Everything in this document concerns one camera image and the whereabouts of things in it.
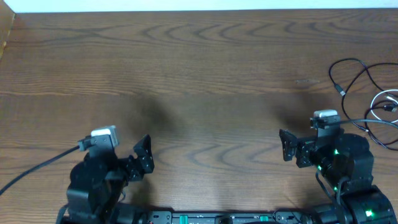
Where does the thin black USB-C cable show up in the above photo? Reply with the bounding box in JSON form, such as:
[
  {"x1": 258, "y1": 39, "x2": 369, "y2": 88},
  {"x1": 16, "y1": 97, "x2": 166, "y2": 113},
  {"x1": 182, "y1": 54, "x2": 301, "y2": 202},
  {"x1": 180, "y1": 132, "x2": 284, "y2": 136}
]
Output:
[{"x1": 341, "y1": 62, "x2": 398, "y2": 152}]

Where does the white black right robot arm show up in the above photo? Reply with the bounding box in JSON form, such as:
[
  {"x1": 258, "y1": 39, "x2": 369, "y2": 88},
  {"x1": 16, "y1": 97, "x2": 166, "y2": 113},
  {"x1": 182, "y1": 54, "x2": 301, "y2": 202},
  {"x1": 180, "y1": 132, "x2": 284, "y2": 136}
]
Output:
[{"x1": 279, "y1": 127, "x2": 397, "y2": 224}]

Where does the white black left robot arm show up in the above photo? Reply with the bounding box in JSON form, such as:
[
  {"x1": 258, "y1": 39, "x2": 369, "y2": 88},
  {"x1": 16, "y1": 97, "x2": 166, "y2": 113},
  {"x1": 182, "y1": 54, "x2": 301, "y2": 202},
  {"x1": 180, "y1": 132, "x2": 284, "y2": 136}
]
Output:
[{"x1": 56, "y1": 134, "x2": 154, "y2": 223}]

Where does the black USB-A cable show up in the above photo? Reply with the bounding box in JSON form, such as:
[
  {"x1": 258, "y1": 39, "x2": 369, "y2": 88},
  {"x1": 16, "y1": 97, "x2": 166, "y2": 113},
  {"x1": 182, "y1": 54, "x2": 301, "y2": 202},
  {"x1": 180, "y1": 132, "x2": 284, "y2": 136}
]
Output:
[{"x1": 328, "y1": 57, "x2": 398, "y2": 97}]

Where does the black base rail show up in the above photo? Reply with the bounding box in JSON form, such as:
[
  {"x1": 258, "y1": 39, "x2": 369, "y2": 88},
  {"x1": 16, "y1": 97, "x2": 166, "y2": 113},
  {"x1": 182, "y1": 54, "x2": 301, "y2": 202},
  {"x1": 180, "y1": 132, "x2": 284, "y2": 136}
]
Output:
[{"x1": 118, "y1": 208, "x2": 318, "y2": 224}]

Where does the white USB cable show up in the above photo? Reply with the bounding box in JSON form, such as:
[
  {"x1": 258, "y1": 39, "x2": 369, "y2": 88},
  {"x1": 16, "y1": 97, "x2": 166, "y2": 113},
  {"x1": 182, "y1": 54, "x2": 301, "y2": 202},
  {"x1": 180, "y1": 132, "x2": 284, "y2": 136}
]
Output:
[{"x1": 369, "y1": 89, "x2": 398, "y2": 124}]

